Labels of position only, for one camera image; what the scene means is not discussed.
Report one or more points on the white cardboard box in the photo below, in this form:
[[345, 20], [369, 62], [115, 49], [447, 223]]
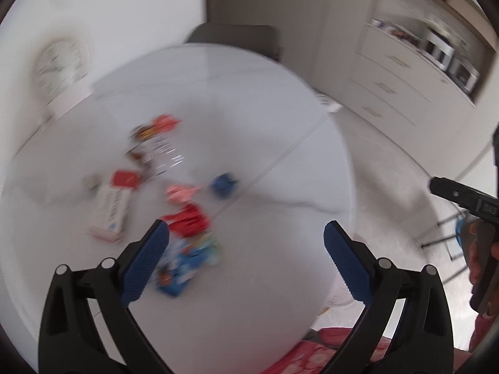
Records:
[[112, 206]]

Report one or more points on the pink strip packet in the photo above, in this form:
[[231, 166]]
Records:
[[102, 234]]

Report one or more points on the blue plastic object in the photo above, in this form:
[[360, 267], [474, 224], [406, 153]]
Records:
[[460, 229]]

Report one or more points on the white trash bin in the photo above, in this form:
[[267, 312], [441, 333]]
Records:
[[333, 304]]

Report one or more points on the crumpled pink wrapper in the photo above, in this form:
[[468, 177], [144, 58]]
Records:
[[181, 193]]

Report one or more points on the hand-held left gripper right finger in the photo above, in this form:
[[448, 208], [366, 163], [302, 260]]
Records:
[[347, 263]]

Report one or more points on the large red wrapper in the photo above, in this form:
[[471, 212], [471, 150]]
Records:
[[187, 220]]

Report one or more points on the silver rice cooker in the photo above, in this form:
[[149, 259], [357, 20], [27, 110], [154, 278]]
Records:
[[464, 73]]

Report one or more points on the clear printed snack packet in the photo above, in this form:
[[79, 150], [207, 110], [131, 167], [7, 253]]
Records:
[[160, 155]]

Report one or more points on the white dish rack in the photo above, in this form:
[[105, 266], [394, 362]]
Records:
[[395, 32]]

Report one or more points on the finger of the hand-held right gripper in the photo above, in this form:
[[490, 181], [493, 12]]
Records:
[[452, 193]]

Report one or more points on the person's right forearm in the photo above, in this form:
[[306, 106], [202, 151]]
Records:
[[483, 331]]

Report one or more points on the white paper card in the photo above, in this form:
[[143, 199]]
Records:
[[74, 100]]

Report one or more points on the person's red clothing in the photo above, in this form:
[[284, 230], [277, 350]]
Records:
[[312, 358]]

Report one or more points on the grey dining chair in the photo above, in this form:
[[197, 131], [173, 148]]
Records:
[[234, 39]]

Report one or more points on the blue snack packet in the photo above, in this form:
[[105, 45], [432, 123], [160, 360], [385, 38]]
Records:
[[181, 268]]

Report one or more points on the crumpled blue wrapper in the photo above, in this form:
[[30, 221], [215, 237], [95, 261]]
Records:
[[223, 184]]

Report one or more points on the crumpled red wrapper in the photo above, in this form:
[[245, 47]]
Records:
[[165, 122]]

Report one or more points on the square red packet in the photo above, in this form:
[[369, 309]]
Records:
[[125, 178]]

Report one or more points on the white plastic bag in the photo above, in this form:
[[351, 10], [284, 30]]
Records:
[[329, 103]]

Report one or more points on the person's right hand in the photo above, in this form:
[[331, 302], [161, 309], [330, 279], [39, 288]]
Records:
[[474, 253]]

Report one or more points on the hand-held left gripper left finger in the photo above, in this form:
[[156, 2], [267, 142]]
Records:
[[146, 263]]

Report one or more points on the white toaster oven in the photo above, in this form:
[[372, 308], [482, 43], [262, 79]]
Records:
[[438, 51]]

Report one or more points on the white wall clock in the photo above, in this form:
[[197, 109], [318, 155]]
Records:
[[58, 66]]

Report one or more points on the beige drawer cabinet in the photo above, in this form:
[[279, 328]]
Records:
[[393, 78]]

